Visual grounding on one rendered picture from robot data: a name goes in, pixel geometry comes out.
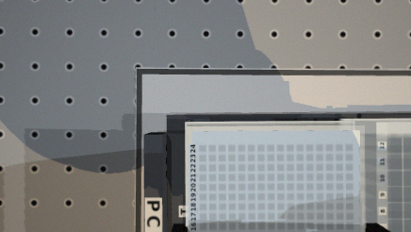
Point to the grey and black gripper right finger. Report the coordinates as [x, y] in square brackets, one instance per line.
[374, 227]

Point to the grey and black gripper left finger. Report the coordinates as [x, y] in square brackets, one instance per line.
[179, 228]

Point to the dark grey plate carrier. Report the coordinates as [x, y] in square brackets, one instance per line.
[164, 161]

